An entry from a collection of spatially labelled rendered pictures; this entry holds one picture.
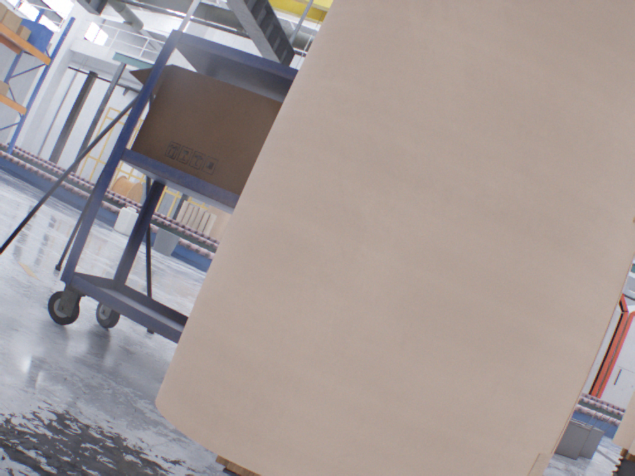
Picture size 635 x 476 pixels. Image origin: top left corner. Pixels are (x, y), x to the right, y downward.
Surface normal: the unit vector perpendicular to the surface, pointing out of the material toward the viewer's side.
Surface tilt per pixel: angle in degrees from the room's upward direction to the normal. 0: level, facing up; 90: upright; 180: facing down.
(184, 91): 90
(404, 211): 90
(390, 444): 90
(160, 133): 90
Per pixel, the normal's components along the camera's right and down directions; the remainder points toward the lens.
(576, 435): -0.15, -0.13
